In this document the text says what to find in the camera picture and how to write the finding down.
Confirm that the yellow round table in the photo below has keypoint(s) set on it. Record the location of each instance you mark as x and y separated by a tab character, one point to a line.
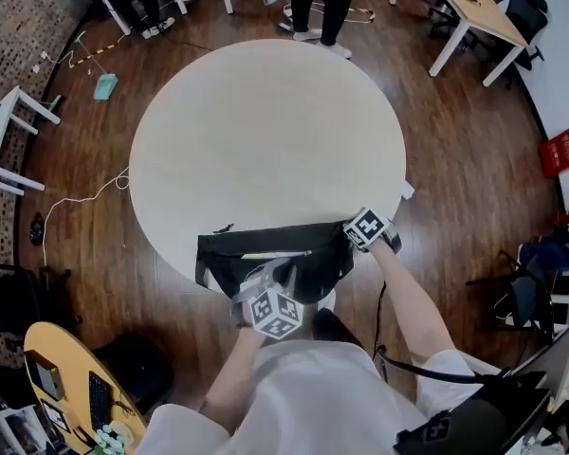
76	358

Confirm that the red box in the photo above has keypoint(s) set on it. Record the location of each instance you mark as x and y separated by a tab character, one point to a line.
563	152

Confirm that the black keyboard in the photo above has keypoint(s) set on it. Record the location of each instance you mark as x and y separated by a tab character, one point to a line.
99	401

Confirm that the person's left forearm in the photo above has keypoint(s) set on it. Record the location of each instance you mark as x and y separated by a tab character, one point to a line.
230	382

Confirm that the grey monitor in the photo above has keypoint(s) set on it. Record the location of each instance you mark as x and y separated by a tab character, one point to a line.
545	368

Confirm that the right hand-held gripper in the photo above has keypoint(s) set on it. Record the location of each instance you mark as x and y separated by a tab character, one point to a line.
366	228

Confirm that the green dustpan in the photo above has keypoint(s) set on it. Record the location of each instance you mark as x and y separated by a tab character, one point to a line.
106	86

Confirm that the person's right forearm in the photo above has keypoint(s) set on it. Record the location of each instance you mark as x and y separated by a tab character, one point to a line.
408	296

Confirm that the black folding chair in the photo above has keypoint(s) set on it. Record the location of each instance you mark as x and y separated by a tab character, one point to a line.
526	296

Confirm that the person's white shirt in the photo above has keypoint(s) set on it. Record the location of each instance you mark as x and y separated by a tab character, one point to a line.
313	396

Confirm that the person's black trouser leg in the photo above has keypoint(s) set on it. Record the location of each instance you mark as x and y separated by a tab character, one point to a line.
334	325

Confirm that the black zipper bag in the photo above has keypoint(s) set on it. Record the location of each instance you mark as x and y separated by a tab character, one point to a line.
322	259

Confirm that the black office chair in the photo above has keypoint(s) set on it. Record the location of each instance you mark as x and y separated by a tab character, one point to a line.
526	12

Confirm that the white stool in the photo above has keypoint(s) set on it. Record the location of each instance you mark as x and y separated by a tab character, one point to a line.
0	135

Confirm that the black pouch with printed tag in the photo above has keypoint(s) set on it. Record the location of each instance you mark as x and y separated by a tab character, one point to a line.
455	429

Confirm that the yellow and black tape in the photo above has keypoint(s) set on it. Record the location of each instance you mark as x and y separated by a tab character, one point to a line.
95	52
360	14

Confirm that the white-legged wooden desk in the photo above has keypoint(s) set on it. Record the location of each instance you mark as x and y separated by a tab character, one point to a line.
474	3

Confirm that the cluster of pale green bottles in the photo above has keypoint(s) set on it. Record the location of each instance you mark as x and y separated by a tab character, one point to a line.
111	439

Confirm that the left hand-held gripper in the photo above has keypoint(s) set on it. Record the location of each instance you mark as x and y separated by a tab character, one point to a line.
275	313

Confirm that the small black screen box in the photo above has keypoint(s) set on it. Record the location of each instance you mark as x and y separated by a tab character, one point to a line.
45	375

